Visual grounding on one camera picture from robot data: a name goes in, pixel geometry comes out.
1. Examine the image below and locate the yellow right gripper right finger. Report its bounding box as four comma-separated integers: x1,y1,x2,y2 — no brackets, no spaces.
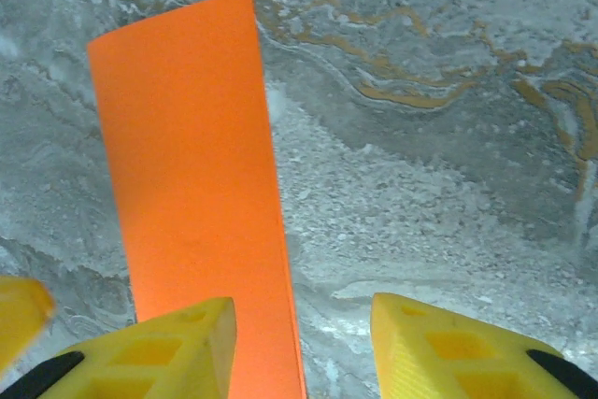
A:
371,292,598,399

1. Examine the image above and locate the orange paper sheet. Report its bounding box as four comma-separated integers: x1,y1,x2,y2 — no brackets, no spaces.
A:
86,0,307,399

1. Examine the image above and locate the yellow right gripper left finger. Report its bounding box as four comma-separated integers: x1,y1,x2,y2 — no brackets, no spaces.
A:
7,296,238,399

